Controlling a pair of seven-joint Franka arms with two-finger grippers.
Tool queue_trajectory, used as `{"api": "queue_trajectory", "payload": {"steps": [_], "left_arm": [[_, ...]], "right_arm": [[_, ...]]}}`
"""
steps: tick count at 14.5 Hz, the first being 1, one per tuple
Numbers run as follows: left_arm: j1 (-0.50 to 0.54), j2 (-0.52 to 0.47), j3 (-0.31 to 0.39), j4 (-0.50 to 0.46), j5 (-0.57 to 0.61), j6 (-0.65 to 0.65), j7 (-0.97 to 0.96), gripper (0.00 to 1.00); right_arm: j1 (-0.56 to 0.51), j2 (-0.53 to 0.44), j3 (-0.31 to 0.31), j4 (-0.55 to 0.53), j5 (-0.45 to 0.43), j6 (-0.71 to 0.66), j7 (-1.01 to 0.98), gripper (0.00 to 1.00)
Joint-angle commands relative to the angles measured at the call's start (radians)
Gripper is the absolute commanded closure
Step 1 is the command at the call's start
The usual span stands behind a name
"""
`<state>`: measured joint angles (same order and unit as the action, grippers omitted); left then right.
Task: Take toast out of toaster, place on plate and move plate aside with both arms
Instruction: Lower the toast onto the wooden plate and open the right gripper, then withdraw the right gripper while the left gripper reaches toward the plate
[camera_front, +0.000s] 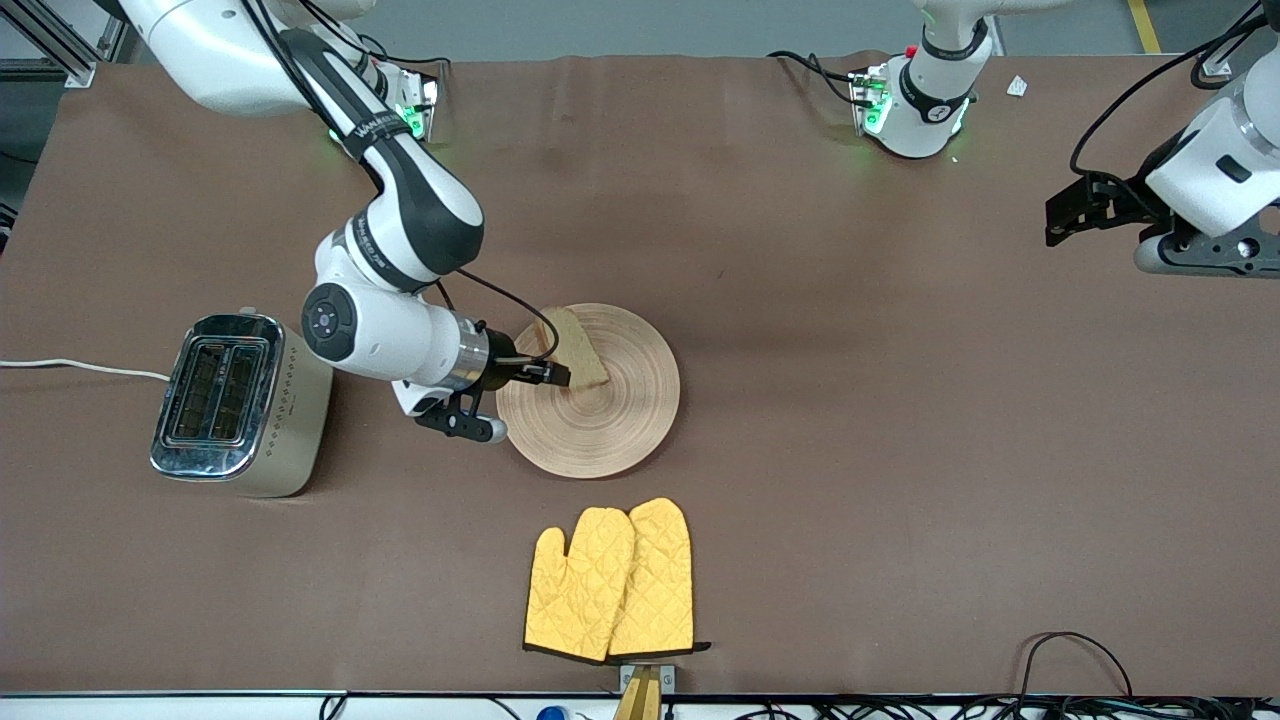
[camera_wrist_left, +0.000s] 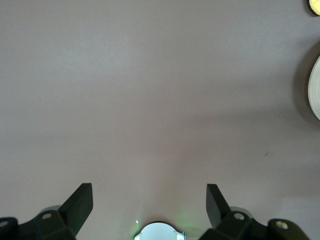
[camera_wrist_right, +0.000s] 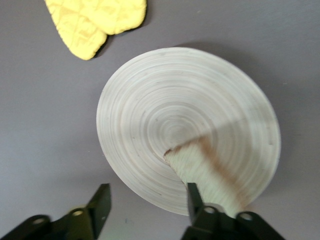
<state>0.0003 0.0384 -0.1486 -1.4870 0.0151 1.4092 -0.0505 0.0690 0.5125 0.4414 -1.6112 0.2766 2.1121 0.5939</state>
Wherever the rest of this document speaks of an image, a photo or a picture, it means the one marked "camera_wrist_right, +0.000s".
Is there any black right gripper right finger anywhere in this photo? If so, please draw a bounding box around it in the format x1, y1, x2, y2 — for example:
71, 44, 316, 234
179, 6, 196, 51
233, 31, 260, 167
179, 182, 288, 240

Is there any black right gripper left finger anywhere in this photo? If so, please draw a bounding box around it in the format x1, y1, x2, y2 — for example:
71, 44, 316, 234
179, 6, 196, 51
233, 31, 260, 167
0, 183, 112, 240

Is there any toast slice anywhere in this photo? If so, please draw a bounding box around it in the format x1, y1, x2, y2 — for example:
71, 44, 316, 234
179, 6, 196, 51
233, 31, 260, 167
163, 138, 251, 219

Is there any round wooden plate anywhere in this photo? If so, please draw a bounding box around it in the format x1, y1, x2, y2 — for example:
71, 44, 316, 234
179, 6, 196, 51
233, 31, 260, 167
96, 46, 282, 217

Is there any yellow quilted oven mitt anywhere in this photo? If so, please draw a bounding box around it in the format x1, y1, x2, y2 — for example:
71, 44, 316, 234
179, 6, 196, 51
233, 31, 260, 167
44, 0, 148, 61

